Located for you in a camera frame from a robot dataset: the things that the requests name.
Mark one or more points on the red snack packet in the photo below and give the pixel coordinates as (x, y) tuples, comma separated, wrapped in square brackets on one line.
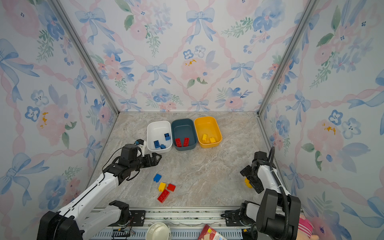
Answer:
[(208, 233)]

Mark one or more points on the small red lego brick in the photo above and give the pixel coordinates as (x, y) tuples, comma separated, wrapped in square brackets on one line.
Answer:
[(171, 187)]

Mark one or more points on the aluminium corner post left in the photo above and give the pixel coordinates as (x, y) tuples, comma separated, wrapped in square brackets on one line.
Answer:
[(64, 19)]

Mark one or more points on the long red lego brick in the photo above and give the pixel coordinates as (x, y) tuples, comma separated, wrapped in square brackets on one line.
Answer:
[(163, 196)]

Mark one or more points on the pink plush toy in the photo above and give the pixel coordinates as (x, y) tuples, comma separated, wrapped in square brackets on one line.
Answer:
[(305, 230)]

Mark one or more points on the yellow plastic container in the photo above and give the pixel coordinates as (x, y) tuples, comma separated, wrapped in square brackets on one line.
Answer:
[(208, 125)]

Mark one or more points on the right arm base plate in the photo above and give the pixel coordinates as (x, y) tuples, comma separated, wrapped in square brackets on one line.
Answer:
[(233, 219)]

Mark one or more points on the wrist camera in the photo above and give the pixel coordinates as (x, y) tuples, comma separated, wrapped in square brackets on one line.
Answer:
[(132, 152), (260, 156)]

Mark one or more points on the light blue lego brick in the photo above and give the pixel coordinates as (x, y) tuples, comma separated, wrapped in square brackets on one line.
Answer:
[(157, 178)]

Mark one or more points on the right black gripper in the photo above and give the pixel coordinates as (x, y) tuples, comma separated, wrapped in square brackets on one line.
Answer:
[(247, 171)]

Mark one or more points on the aluminium corner post right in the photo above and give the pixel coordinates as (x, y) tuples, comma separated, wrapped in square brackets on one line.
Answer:
[(291, 47)]

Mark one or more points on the aluminium corner post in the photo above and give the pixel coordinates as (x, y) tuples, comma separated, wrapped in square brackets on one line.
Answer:
[(291, 47), (64, 19)]

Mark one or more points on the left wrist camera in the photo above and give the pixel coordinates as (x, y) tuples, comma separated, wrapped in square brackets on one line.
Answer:
[(132, 152)]

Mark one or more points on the dark blue lego brick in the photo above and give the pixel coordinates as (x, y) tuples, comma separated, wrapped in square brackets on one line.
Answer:
[(157, 144)]

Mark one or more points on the dark teal plastic container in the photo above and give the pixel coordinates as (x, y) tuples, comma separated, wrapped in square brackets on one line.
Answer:
[(184, 128)]

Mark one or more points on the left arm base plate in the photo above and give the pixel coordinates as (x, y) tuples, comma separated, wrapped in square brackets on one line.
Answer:
[(136, 218)]

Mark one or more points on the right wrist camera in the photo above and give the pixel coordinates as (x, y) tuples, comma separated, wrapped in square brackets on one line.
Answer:
[(260, 156)]

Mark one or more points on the white plastic container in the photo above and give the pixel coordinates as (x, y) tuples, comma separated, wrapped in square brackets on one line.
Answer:
[(156, 132)]

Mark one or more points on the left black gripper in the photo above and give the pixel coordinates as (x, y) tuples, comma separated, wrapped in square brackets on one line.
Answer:
[(155, 161)]

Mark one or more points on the aluminium front rail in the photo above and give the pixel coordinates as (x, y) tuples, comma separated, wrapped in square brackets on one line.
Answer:
[(180, 216)]

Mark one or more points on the yellow lego duck piece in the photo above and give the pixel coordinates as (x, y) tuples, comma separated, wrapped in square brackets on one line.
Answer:
[(248, 184)]

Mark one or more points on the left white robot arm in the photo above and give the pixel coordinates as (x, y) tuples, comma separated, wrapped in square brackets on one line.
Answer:
[(73, 222)]

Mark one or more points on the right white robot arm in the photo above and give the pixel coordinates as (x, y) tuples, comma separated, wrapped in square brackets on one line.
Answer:
[(278, 213)]

